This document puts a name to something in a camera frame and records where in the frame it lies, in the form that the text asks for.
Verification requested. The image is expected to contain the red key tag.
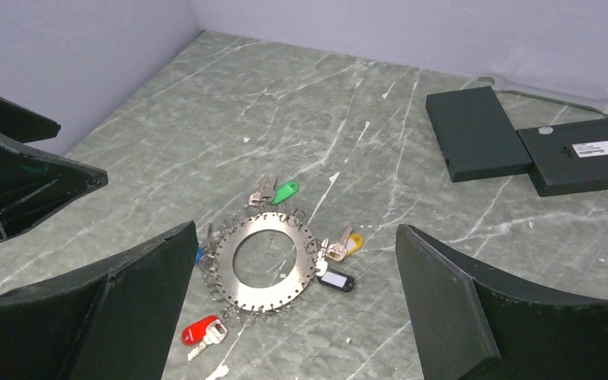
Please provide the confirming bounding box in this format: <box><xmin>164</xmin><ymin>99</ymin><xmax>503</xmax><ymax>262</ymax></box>
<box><xmin>180</xmin><ymin>315</ymin><xmax>219</xmax><ymax>346</ymax></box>

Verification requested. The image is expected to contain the large black flat box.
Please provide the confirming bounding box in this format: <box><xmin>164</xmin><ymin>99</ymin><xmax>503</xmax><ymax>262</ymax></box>
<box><xmin>426</xmin><ymin>86</ymin><xmax>533</xmax><ymax>182</ymax></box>

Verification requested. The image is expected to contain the blue key tag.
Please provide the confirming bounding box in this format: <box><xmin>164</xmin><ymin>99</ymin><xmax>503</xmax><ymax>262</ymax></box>
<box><xmin>195</xmin><ymin>246</ymin><xmax>205</xmax><ymax>264</ymax></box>

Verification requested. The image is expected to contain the black key tag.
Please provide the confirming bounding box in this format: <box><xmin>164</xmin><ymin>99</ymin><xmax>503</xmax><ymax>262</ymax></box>
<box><xmin>317</xmin><ymin>268</ymin><xmax>355</xmax><ymax>292</ymax></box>

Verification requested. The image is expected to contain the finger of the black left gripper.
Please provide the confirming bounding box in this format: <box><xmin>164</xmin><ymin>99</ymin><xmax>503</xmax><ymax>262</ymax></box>
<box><xmin>0</xmin><ymin>132</ymin><xmax>108</xmax><ymax>243</ymax></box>
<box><xmin>0</xmin><ymin>97</ymin><xmax>61</xmax><ymax>143</ymax></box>

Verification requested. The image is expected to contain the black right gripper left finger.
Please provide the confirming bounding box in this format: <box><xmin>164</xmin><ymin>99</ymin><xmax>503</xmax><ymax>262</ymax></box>
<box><xmin>0</xmin><ymin>222</ymin><xmax>198</xmax><ymax>379</ymax></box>

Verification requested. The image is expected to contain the small black flat box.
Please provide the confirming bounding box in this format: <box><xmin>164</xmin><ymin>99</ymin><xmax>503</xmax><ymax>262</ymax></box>
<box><xmin>517</xmin><ymin>118</ymin><xmax>608</xmax><ymax>197</ymax></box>

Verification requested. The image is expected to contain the green key tag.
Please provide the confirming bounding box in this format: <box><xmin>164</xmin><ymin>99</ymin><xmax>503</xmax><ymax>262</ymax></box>
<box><xmin>271</xmin><ymin>181</ymin><xmax>299</xmax><ymax>205</ymax></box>

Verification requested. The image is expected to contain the long silver wrench at wall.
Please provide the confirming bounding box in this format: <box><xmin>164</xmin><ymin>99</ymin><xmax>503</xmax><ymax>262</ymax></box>
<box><xmin>477</xmin><ymin>74</ymin><xmax>608</xmax><ymax>117</ymax></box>

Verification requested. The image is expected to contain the yellow key tag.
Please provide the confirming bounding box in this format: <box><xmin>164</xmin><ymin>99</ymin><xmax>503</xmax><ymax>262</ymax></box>
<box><xmin>346</xmin><ymin>233</ymin><xmax>364</xmax><ymax>256</ymax></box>

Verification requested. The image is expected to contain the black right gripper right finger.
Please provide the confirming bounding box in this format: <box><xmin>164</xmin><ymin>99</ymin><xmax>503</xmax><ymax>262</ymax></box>
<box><xmin>396</xmin><ymin>224</ymin><xmax>608</xmax><ymax>379</ymax></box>

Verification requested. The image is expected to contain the silver key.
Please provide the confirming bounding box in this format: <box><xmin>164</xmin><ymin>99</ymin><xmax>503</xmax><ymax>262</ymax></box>
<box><xmin>248</xmin><ymin>176</ymin><xmax>279</xmax><ymax>206</ymax></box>
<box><xmin>187</xmin><ymin>320</ymin><xmax>228</xmax><ymax>361</ymax></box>
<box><xmin>325</xmin><ymin>226</ymin><xmax>353</xmax><ymax>262</ymax></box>

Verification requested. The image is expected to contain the round metal key organizer disc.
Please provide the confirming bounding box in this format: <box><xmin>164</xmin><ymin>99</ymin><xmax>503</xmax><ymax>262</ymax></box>
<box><xmin>199</xmin><ymin>203</ymin><xmax>321</xmax><ymax>326</ymax></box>

